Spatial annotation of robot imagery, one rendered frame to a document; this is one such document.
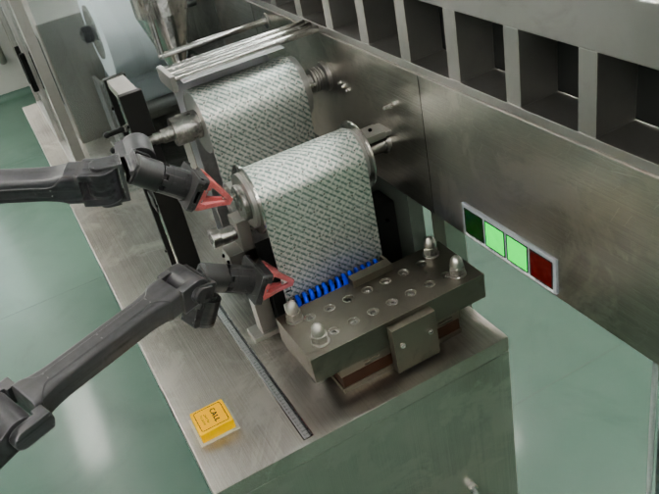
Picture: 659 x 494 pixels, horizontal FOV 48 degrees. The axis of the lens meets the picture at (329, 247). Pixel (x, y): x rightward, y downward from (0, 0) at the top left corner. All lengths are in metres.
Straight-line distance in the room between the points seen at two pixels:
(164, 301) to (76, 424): 1.79
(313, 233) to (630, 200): 0.67
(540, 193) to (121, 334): 0.72
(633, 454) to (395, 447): 1.15
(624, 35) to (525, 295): 2.21
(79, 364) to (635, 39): 0.93
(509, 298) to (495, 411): 1.45
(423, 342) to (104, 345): 0.61
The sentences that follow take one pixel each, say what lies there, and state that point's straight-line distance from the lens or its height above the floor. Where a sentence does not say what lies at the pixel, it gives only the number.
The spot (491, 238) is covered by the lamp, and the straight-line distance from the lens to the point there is 1.35.
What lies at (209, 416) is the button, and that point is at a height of 0.92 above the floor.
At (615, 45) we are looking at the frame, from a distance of 0.99.
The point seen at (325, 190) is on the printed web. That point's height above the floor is 1.24.
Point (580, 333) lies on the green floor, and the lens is 2.93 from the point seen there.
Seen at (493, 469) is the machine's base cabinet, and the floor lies 0.53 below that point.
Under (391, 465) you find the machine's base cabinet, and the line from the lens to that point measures 1.59.
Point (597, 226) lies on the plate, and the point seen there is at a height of 1.32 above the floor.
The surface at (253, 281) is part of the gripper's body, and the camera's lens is 1.45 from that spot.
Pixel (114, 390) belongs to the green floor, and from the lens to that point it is 3.15.
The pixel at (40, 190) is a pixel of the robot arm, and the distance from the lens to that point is 1.39.
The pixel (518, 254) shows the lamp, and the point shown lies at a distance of 1.30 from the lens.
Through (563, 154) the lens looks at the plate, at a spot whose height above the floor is 1.41.
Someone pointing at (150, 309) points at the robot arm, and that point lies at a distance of 1.33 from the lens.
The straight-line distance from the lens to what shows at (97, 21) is 2.31.
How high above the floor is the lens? 1.95
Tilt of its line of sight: 33 degrees down
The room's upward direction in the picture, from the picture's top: 12 degrees counter-clockwise
